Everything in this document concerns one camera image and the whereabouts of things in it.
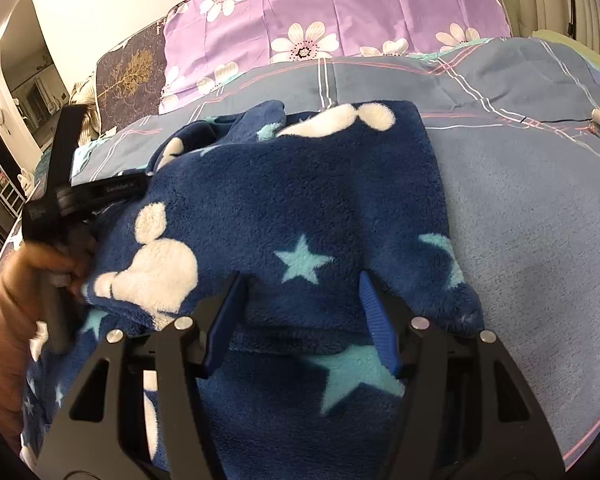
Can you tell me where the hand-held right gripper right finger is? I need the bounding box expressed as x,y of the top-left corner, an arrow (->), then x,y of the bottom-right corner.
358,271 -> 567,480

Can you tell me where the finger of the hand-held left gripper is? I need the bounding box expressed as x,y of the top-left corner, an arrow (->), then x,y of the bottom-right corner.
85,172 -> 150,208

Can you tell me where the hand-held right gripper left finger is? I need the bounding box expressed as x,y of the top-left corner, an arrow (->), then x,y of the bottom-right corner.
31,271 -> 253,480

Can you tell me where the navy star print fleece garment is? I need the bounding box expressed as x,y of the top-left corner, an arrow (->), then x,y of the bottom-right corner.
20,100 -> 486,480

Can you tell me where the person's left hand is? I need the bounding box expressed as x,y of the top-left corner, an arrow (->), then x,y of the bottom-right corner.
5,246 -> 98,323

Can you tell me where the teal patterned quilt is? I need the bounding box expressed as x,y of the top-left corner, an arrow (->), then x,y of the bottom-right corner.
72,130 -> 118,173

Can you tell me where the white metal rack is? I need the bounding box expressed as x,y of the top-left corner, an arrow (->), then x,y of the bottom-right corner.
0,179 -> 27,217

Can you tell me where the striped cloth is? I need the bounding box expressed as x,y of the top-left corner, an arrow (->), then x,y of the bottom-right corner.
70,72 -> 107,150

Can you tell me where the dark pillow with gold tree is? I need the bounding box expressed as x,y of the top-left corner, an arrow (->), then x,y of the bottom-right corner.
95,12 -> 168,133

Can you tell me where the blue plaid bedsheet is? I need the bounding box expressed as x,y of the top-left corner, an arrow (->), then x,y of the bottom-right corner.
35,37 -> 600,480

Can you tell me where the purple floral pillow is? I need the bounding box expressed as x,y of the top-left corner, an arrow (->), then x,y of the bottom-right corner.
157,0 -> 513,116

